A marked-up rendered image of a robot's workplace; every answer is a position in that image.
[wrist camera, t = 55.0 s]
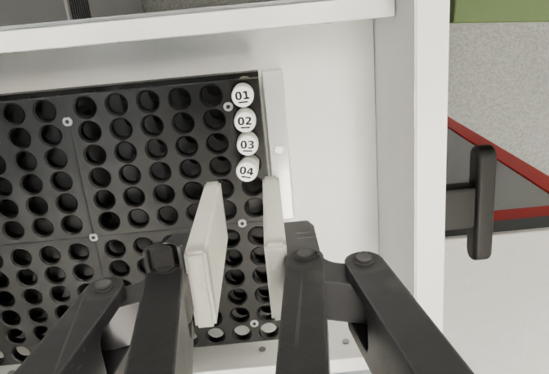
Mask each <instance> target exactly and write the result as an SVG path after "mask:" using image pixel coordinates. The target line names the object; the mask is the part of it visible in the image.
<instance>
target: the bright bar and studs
mask: <svg viewBox="0 0 549 374"><path fill-rule="evenodd" d="M261 75H262V83H263V92H264V101H265V109H266V126H267V134H268V143H269V151H270V168H271V175H272V176H276V178H279V187H280V195H281V203H282V209H283V219H284V220H289V219H294V217H295V216H294V206H293V196H292V177H291V167H290V157H289V147H288V128H287V118H286V108H285V98H284V88H283V71H282V69H264V70H262V72H261Z"/></svg>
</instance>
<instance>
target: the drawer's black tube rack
mask: <svg viewBox="0 0 549 374"><path fill-rule="evenodd" d="M242 76H247V77H249V78H253V77H258V83H259V75H258V69H255V70H247V71H238V72H229V73H212V74H204V75H194V76H185V77H177V78H160V79H151V80H142V81H134V82H116V83H108V84H99V85H91V86H81V87H65V88H56V89H46V90H38V91H22V92H12V93H3V94H0V351H1V352H2V353H3V356H4V358H0V366H4V365H13V364H22V363H23V362H24V361H25V360H26V358H27V357H28V355H22V354H20V353H19V352H18V351H17V349H16V347H19V346H23V347H25V348H27V349H28V350H29V352H30V353H31V352H32V351H33V350H34V348H35V347H36V346H37V345H38V344H39V342H40V341H41V340H42V339H43V337H44V336H45V335H46V334H47V333H48V332H49V331H50V330H51V329H52V327H53V326H54V325H55V324H56V322H57V321H58V320H59V319H60V317H61V316H62V315H63V314H64V313H65V311H66V310H67V309H68V308H69V307H70V306H71V305H72V304H73V303H74V301H75V300H76V299H77V298H78V296H79V295H80V294H81V293H82V292H83V290H84V289H85V288H86V287H87V286H88V285H89V284H90V283H93V282H95V281H96V280H97V279H100V278H105V277H107V278H108V277H118V278H121V279H122V280H123V282H124V286H125V287H126V286H128V285H132V284H135V283H139V282H141V281H144V280H145V276H146V271H145V263H144V258H143V254H142V252H143V251H144V249H145V248H147V247H148V246H149V245H152V244H154V243H159V242H163V241H167V240H168V239H169V238H170V237H171V236H172V235H173V234H183V233H190V231H191V229H192V226H193V223H194V218H195V215H196V212H197V210H198V206H199V201H200V199H201V196H202V192H203V188H204V185H205V184H207V182H212V181H218V183H221V190H222V197H223V203H224V209H225V220H226V227H227V233H228V241H227V248H226V254H225V266H224V273H223V279H222V285H221V297H220V304H219V310H218V316H217V323H214V327H201V328H199V327H198V326H195V321H194V313H193V317H192V319H193V324H194V333H196V335H197V337H196V338H195V339H194V347H204V346H212V345H228V344H238V343H247V342H255V341H257V339H256V332H255V327H257V326H258V321H257V320H254V317H253V311H252V298H251V291H250V283H249V277H248V264H247V257H246V250H245V243H244V236H243V227H245V226H246V225H247V224H251V223H261V222H263V220H259V221H249V222H247V221H246V220H244V219H242V216H241V209H240V202H239V189H238V182H237V176H236V168H235V161H234V148H233V141H232V135H231V127H230V115H229V111H231V110H232V109H233V105H232V103H230V102H228V100H227V94H226V86H225V80H227V79H236V78H240V77H242ZM259 91H260V83H259ZM238 326H246V327H248V328H249V329H250V332H249V333H248V334H246V335H239V334H237V333H236V332H235V331H234V330H235V328H236V327H238ZM212 328H219V329H221V330H222V331H223V332H224V334H223V335H222V336H220V337H217V338H216V337H212V336H210V335H209V334H208V331H209V330H210V329H212Z"/></svg>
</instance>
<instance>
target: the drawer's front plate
mask: <svg viewBox="0 0 549 374"><path fill-rule="evenodd" d="M449 5H450V0H395V16H393V17H385V18H376V19H373V41H374V73H375V106H376V139H377V205H378V237H379V256H381V257H382V258H383V259H384V261H385V262H386V263H387V264H388V265H389V266H390V268H391V269H392V270H393V272H394V273H395V274H396V276H397V277H398V278H399V280H400V281H401V282H402V283H403V285H405V286H406V288H407V289H408V290H409V292H410V293H411V294H412V295H413V297H414V298H415V300H416V301H417V302H418V304H419V305H420V306H421V307H422V308H423V309H424V310H425V312H426V313H427V314H428V316H429V317H430V318H431V320H432V321H433V322H434V324H435V325H436V326H437V327H438V328H439V329H440V331H441V332H442V333H443V303H444V229H445V191H446V154H447V117H448V79H449Z"/></svg>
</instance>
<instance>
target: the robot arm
mask: <svg viewBox="0 0 549 374"><path fill-rule="evenodd" d="M262 186H263V224H264V251H265V259H266V272H267V280H268V288H269V295H270V309H271V318H275V321H277V320H280V327H279V343H278V352H277V360H276V369H275V374H331V372H330V357H329V340H328V338H329V335H328V320H334V321H341V322H348V328H349V330H350V333H351V335H352V336H353V338H354V340H355V343H356V344H357V346H358V348H359V351H360V353H361V354H362V355H363V357H364V360H365V362H366V363H367V365H368V368H369V370H370V372H371V373H372V374H475V373H474V372H473V371H472V370H471V369H470V368H469V366H468V365H467V364H466V362H465V361H464V360H463V359H462V357H461V356H460V355H459V353H458V352H457V351H456V350H455V349H454V348H453V346H452V345H451V344H450V342H449V341H448V340H447V338H446V337H445V336H444V334H443V333H442V332H441V331H440V329H439V328H438V327H437V326H436V325H435V324H434V322H433V321H432V320H431V318H430V317H429V316H428V314H427V313H426V312H425V310H424V309H423V308H422V307H421V306H420V305H419V304H418V302H417V301H416V300H415V298H414V297H413V295H412V294H411V293H410V292H409V290H408V289H407V288H406V286H405V285H403V283H402V282H401V281H400V280H399V278H398V277H397V276H396V274H395V273H394V272H393V270H392V269H391V268H390V266H389V265H388V264H387V263H386V262H385V261H384V259H383V258H382V257H381V256H379V255H378V254H376V253H373V252H355V253H352V254H350V255H349V256H347V257H346V259H345V263H337V262H332V261H329V260H326V259H324V255H323V253H322V252H321V251H320V250H319V244H318V240H317V237H316V233H315V227H314V225H312V224H311V223H310V222H309V221H308V220H301V221H292V222H283V209H282V203H281V195H280V187H279V178H276V176H265V179H262ZM227 241H228V233H227V227H226V220H225V209H224V203H223V197H222V190H221V183H218V181H212V182H207V184H205V185H204V188H203V192H202V196H201V199H200V201H199V206H198V210H197V212H196V215H195V218H194V223H193V226H192V229H191V231H190V233H183V234H173V235H172V236H171V237H170V238H169V239H168V240H167V241H163V242H159V243H154V244H152V245H149V246H148V247H147V248H145V249H144V251H143V252H142V254H143V258H144V263H145V271H146V276H145V280H144V281H141V282H139V283H135V284H132V285H128V286H126V287H125V286H124V282H123V280H122V279H121V278H118V277H108V278H107V277H105V278H100V279H97V280H96V281H95V282H93V283H90V284H89V285H88V286H87V287H86V288H85V289H84V290H83V292H82V293H81V294H80V295H79V296H78V298H77V299H76V300H75V301H74V303H73V304H72V305H71V306H70V307H69V308H68V309H67V310H66V311H65V313H64V314H63V315H62V316H61V317H60V319H59V320H58V321H57V322H56V324H55V325H54V326H53V327H52V329H51V330H50V331H49V332H48V333H47V334H46V335H45V336H44V337H43V339H42V340H41V341H40V342H39V344H38V345H37V346H36V347H35V348H34V350H33V351H32V352H31V353H30V355H29V356H28V357H27V358H26V360H25V361H24V362H23V363H22V364H21V365H20V366H19V367H18V368H17V370H16V371H15V372H14V373H13V374H193V355H194V324H193V319H192V317H193V313H194V321H195V326H198V327H199V328H201V327H214V323H217V316H218V310H219V304H220V297H221V285H222V279H223V273H224V266H225V254H226V248H227Z"/></svg>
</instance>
